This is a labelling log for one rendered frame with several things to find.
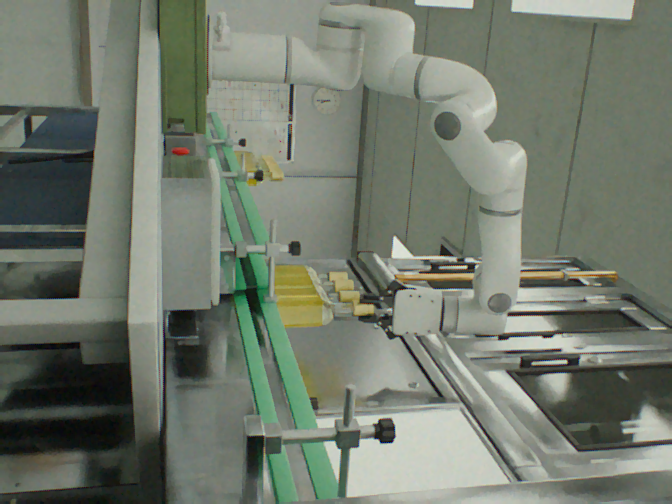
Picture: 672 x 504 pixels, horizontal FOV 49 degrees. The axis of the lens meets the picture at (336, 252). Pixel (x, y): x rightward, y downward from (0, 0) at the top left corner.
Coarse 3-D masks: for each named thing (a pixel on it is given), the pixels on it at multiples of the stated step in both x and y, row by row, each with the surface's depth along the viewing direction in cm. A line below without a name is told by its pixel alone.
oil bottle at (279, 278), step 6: (276, 276) 162; (282, 276) 162; (288, 276) 162; (294, 276) 162; (300, 276) 163; (306, 276) 163; (312, 276) 163; (318, 276) 165; (276, 282) 159; (282, 282) 159; (288, 282) 160; (294, 282) 160; (300, 282) 160; (306, 282) 161; (312, 282) 161; (318, 282) 162
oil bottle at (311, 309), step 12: (288, 300) 150; (300, 300) 150; (312, 300) 150; (324, 300) 151; (288, 312) 149; (300, 312) 150; (312, 312) 150; (324, 312) 151; (288, 324) 150; (300, 324) 150; (312, 324) 151; (324, 324) 152
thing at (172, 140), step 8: (168, 136) 198; (176, 136) 199; (184, 136) 200; (192, 136) 200; (168, 144) 198; (176, 144) 198; (184, 144) 199; (192, 144) 199; (168, 152) 198; (192, 152) 200
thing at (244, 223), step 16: (208, 128) 269; (224, 160) 221; (224, 192) 185; (240, 192) 186; (224, 208) 171; (240, 208) 173; (256, 208) 173; (240, 224) 161; (256, 224) 161; (240, 240) 150; (256, 240) 151
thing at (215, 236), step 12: (216, 168) 122; (216, 180) 116; (216, 192) 116; (216, 204) 116; (216, 216) 117; (216, 228) 118; (216, 240) 118; (216, 252) 119; (216, 264) 120; (216, 276) 120; (216, 288) 121; (216, 300) 122
